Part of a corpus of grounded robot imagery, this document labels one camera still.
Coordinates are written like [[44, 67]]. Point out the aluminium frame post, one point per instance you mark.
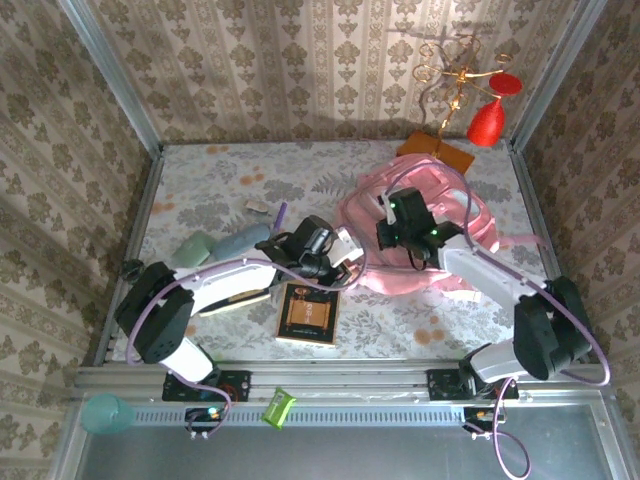
[[113, 75], [555, 75]]

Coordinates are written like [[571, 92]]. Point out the red disc ornament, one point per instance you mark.
[[505, 84]]

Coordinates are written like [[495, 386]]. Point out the purple pen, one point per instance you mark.
[[281, 215]]

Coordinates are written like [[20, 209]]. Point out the small bottle black cap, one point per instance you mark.
[[132, 270]]

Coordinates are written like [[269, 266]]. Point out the aluminium side rail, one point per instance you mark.
[[145, 200], [532, 200]]

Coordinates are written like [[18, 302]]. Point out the red cone ornament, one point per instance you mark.
[[486, 125]]

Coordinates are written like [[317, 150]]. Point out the small green box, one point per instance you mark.
[[278, 407]]

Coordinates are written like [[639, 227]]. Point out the grey metal sheet panel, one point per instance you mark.
[[350, 455]]

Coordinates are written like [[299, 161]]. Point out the blue-grey pencil case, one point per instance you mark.
[[240, 242]]

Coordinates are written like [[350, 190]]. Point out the dark blue book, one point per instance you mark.
[[235, 301]]

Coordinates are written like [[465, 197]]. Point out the pink backpack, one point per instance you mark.
[[395, 282]]

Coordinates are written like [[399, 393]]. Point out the teal plastic cup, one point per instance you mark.
[[102, 415]]

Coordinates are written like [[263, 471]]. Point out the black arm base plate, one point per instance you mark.
[[242, 379], [440, 385]]

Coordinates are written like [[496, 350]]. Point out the floral table cloth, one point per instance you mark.
[[200, 170]]

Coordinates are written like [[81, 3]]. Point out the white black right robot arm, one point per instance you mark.
[[480, 272]]

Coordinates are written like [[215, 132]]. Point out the small black controller board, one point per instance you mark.
[[200, 416], [472, 416]]

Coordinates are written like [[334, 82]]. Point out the aluminium front frame rail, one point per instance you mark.
[[350, 380]]

